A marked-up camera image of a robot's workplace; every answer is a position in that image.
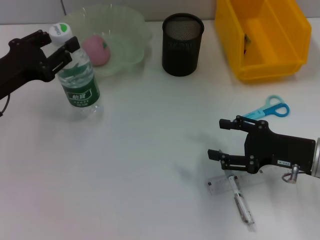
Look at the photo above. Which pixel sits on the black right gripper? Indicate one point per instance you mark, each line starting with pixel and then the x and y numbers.
pixel 275 150

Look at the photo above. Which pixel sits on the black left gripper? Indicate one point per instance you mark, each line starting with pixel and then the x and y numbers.
pixel 22 65

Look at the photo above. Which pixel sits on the pink toy peach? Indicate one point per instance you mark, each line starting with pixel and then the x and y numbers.
pixel 96 52

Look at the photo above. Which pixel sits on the clear water bottle green label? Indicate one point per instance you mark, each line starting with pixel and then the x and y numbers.
pixel 82 92

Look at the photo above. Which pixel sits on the green plastic wrapper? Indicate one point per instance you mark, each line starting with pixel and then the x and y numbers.
pixel 247 40

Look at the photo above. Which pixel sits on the transparent plastic ruler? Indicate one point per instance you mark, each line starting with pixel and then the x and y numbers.
pixel 220 185

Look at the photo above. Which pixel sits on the blue capped scissors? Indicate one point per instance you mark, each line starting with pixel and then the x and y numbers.
pixel 275 110

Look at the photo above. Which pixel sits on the grey white pen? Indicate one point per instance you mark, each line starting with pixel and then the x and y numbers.
pixel 243 207

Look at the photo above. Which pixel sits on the translucent green fruit bowl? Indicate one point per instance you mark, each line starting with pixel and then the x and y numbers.
pixel 125 50

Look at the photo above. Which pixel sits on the black mesh pen holder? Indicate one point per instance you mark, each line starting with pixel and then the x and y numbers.
pixel 182 50

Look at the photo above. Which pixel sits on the yellow plastic bin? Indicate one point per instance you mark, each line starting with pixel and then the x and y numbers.
pixel 262 67

